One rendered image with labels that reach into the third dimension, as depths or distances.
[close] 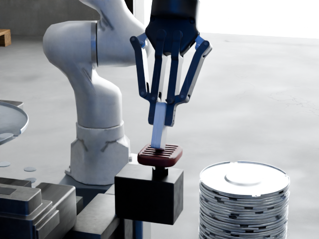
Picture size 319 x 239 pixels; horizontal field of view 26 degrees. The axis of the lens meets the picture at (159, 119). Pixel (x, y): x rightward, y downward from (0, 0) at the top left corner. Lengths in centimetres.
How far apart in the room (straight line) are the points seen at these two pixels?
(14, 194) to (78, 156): 82
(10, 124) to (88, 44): 56
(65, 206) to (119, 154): 69
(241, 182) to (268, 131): 131
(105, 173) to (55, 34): 35
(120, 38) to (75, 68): 13
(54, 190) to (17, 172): 200
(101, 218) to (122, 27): 63
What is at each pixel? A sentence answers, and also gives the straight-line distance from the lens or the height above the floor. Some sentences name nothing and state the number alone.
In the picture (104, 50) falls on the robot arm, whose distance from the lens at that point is 160.
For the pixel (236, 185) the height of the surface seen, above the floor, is 25.
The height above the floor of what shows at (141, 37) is 91.
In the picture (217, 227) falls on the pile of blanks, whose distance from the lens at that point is 223.
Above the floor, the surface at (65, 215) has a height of 68.
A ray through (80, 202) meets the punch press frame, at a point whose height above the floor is 64.
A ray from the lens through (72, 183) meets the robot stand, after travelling 170.
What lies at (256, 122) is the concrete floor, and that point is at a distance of 366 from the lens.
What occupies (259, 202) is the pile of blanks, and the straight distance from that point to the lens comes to 216.
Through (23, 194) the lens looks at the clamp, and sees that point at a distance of 89.
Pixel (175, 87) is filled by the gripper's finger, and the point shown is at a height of 84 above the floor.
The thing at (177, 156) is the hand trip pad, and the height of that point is 74.
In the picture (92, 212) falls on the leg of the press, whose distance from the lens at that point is 110.
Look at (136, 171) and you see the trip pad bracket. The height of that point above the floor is 70.
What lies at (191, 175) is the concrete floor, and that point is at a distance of 293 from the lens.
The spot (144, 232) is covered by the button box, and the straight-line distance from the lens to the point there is 121.
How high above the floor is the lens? 111
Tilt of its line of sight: 18 degrees down
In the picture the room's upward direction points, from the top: straight up
